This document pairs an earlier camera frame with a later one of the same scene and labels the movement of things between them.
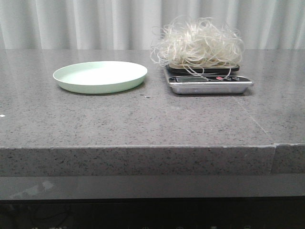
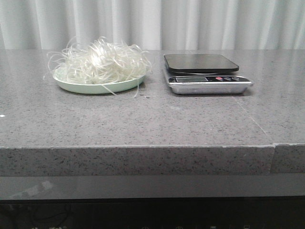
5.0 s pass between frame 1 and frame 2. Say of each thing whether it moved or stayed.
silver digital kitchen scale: stayed
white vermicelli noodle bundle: moved
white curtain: stayed
